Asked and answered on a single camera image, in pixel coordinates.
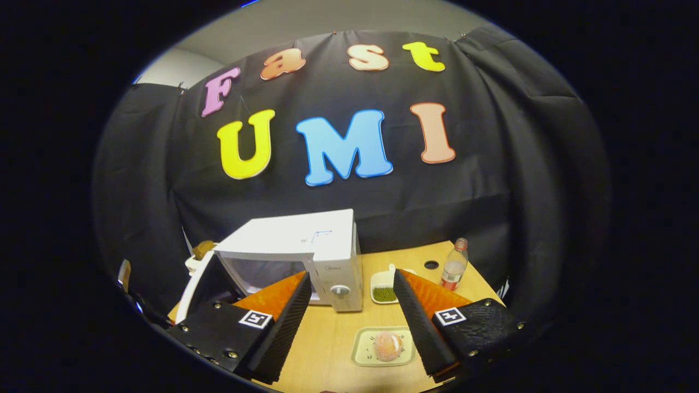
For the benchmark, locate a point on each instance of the white toaster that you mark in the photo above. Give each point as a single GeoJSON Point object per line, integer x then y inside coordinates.
{"type": "Point", "coordinates": [191, 265]}

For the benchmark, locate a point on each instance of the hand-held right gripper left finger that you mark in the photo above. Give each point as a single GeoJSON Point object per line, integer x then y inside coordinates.
{"type": "Point", "coordinates": [288, 327]}

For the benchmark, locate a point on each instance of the black backdrop cloth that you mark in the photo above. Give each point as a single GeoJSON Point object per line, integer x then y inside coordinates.
{"type": "Point", "coordinates": [491, 180]}

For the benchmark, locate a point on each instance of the green mung beans heap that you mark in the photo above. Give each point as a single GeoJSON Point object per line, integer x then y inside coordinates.
{"type": "Point", "coordinates": [384, 295]}

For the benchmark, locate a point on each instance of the pale green rectangular plate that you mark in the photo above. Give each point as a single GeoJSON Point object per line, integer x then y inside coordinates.
{"type": "Point", "coordinates": [361, 352]}

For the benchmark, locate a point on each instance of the brown bread slice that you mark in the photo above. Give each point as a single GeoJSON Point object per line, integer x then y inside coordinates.
{"type": "Point", "coordinates": [203, 249]}

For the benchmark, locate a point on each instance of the pink round bun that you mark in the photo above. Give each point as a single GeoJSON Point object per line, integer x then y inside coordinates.
{"type": "Point", "coordinates": [388, 346]}

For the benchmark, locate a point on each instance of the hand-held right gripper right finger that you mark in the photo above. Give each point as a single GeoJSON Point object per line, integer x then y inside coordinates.
{"type": "Point", "coordinates": [418, 322]}

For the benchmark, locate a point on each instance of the white divided dish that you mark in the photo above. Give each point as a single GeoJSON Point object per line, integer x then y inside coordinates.
{"type": "Point", "coordinates": [380, 281]}

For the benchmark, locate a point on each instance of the white microwave oven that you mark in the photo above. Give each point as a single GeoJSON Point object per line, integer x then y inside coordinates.
{"type": "Point", "coordinates": [295, 234]}

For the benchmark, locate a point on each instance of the clear bottle with red label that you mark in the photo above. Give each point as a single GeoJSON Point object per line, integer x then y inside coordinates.
{"type": "Point", "coordinates": [454, 270]}

